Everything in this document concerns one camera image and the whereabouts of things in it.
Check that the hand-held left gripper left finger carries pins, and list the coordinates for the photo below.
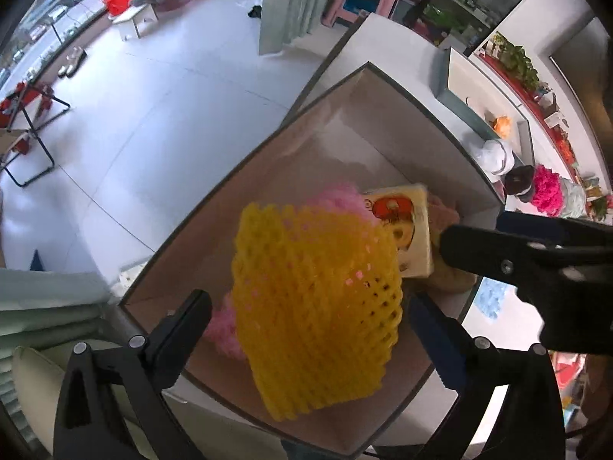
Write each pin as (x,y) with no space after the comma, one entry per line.
(187,326)

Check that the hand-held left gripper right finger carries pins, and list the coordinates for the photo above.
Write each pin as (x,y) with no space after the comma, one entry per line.
(433,340)

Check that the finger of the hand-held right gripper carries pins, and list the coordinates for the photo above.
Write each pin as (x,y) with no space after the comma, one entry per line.
(536,227)
(483,254)

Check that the pink fluffy scarf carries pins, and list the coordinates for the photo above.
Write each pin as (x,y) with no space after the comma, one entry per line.
(222,330)

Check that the white tissue pack orange print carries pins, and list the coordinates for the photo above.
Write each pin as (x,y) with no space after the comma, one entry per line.
(414,244)

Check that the yellow foam net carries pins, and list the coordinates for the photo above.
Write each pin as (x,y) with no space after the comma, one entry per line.
(311,306)

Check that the cardboard box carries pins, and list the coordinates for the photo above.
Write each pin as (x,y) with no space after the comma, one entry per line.
(335,143)

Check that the magenta fluffy ball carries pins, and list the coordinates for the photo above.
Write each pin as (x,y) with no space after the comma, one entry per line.
(548,191)

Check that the mint fluffy ball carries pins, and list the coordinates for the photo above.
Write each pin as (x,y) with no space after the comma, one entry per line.
(572,199)

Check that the black hat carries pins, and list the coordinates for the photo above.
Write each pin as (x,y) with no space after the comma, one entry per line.
(519,182)

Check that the white plastic bag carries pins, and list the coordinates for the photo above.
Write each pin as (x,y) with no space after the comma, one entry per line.
(493,158)

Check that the orange small item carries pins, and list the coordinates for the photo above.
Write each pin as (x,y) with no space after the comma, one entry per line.
(503,124)

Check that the red counter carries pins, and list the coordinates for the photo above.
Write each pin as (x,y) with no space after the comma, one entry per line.
(536,105)

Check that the cream chair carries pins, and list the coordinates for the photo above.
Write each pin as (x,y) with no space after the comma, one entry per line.
(38,373)

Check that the grey edged white box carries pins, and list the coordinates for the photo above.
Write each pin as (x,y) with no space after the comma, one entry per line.
(469,86)

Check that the green potted plant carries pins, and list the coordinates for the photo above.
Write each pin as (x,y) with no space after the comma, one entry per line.
(519,60)

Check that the black metal folding rack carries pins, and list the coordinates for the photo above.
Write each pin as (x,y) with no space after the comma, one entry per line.
(45,153)

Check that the glass display shelf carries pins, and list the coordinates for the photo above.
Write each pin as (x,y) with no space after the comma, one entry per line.
(469,0)

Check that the pair of shoes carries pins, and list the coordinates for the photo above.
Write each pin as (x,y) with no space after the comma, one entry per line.
(72,60)

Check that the white low bench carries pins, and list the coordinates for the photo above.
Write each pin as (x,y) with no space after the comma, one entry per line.
(134,19)

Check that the mint green curtain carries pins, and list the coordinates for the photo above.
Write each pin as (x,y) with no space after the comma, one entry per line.
(297,5)

